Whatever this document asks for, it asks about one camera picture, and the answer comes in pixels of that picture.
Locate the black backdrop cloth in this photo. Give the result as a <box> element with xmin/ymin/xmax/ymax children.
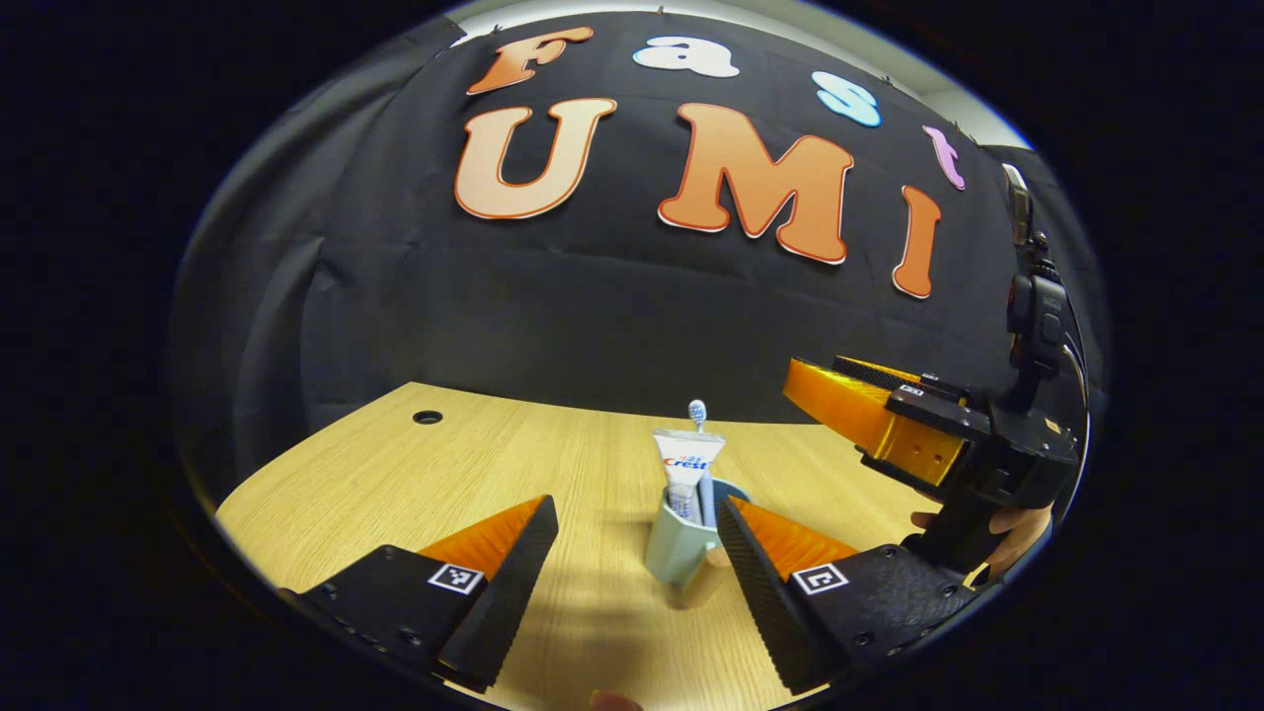
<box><xmin>168</xmin><ymin>10</ymin><xmax>1107</xmax><ymax>514</ymax></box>

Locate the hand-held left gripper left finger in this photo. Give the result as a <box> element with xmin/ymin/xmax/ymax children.
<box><xmin>276</xmin><ymin>494</ymin><xmax>560</xmax><ymax>692</ymax></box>

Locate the white toothpaste tube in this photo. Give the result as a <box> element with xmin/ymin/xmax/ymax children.
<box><xmin>652</xmin><ymin>429</ymin><xmax>727</xmax><ymax>526</ymax></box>

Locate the wooden desktop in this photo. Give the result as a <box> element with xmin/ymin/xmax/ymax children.
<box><xmin>215</xmin><ymin>381</ymin><xmax>998</xmax><ymax>711</ymax></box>

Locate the pale blue cup wooden handle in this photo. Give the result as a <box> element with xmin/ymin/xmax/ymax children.
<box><xmin>644</xmin><ymin>477</ymin><xmax>753</xmax><ymax>611</ymax></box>

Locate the white toothbrush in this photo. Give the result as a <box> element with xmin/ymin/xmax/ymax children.
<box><xmin>687</xmin><ymin>399</ymin><xmax>718</xmax><ymax>529</ymax></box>

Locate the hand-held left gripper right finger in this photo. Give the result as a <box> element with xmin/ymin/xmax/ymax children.
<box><xmin>716</xmin><ymin>495</ymin><xmax>981</xmax><ymax>696</ymax></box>

